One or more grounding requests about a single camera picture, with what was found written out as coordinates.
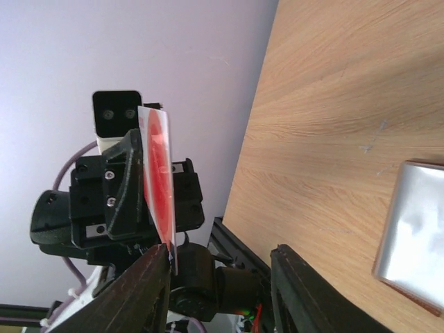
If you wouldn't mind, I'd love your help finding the brown leather card holder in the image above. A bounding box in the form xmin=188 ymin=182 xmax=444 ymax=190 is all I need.
xmin=372 ymin=160 xmax=443 ymax=317

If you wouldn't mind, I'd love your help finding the red white card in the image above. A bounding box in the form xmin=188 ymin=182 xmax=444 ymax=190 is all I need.
xmin=138 ymin=106 xmax=178 ymax=274

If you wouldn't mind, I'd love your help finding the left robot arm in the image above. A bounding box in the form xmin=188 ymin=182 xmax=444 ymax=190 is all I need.
xmin=30 ymin=129 xmax=275 ymax=332

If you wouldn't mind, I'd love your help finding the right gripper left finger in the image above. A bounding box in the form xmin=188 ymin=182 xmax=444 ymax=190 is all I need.
xmin=51 ymin=244 xmax=171 ymax=333

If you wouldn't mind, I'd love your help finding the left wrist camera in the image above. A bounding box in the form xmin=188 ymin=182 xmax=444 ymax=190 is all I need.
xmin=92 ymin=90 xmax=163 ymax=153

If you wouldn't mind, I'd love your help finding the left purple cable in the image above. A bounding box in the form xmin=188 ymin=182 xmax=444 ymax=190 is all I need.
xmin=51 ymin=144 xmax=101 ymax=306

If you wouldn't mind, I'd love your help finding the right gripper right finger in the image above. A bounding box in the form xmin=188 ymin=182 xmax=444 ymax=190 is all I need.
xmin=271 ymin=244 xmax=390 ymax=332

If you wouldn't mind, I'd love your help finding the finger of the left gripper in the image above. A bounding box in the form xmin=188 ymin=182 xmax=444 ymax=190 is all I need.
xmin=102 ymin=129 xmax=146 ymax=241

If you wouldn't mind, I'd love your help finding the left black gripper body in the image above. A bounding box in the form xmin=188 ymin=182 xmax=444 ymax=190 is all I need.
xmin=69 ymin=155 xmax=204 ymax=250

